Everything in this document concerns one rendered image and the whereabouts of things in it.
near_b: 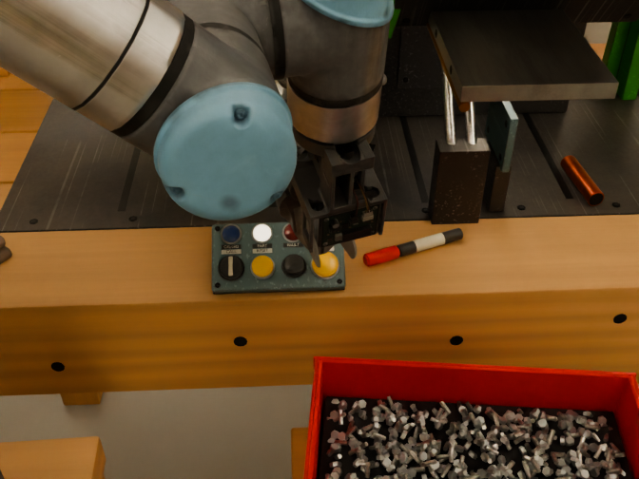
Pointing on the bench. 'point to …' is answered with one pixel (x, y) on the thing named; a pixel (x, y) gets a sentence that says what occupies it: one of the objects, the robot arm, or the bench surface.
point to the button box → (282, 282)
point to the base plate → (396, 143)
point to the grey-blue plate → (499, 153)
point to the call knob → (230, 267)
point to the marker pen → (412, 247)
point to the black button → (294, 265)
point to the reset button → (262, 266)
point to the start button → (326, 265)
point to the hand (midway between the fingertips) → (319, 239)
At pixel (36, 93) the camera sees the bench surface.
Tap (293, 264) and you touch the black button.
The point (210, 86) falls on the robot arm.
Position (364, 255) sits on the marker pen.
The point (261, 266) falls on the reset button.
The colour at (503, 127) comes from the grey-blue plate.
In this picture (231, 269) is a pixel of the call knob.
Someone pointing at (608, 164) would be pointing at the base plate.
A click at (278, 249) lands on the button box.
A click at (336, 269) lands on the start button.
